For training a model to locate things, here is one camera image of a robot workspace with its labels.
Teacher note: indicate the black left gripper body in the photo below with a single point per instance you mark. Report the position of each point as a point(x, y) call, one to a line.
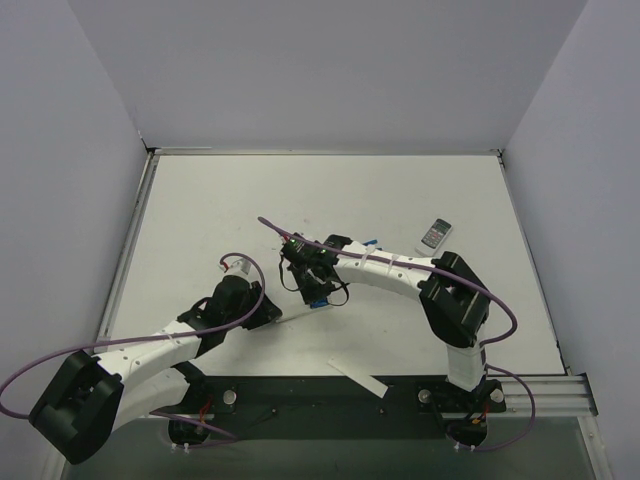
point(267, 310)

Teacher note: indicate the white remote battery cover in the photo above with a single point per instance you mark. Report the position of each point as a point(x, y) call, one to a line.
point(358, 375)

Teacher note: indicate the small grey remote control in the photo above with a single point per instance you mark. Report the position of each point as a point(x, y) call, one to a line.
point(433, 238)

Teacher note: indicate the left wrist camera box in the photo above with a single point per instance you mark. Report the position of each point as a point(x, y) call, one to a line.
point(240, 267)

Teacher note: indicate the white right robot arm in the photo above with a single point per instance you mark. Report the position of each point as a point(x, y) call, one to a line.
point(455, 312)

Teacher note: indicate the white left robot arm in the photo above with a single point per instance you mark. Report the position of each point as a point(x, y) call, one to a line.
point(91, 396)

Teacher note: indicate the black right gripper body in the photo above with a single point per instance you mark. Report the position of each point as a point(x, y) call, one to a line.
point(310, 288)

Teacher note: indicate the aluminium table edge rail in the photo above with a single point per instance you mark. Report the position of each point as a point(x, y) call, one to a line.
point(127, 251)

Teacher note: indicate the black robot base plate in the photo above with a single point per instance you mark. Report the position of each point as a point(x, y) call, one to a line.
point(200, 407)

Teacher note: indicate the long white remote control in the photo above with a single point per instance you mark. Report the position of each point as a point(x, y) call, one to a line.
point(291, 317)

